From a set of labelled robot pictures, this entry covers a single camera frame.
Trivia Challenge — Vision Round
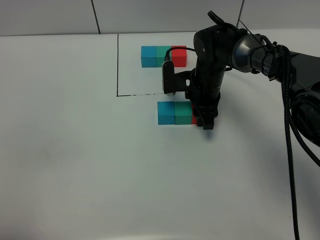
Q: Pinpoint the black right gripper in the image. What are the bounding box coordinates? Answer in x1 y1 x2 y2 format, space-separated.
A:
185 63 226 130

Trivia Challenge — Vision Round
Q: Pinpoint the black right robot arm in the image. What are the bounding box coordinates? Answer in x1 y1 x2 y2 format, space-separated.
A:
190 25 320 145

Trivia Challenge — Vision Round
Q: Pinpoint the red template block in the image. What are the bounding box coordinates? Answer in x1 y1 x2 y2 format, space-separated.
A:
171 45 187 68

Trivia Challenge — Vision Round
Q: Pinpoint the green template block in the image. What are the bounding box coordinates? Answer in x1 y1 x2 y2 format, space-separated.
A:
156 46 171 68

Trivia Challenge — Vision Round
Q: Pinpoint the blue template block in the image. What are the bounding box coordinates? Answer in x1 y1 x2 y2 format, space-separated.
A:
140 46 157 68

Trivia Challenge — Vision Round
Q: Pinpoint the black right camera cable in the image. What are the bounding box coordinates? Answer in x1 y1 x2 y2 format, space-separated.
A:
164 11 320 240

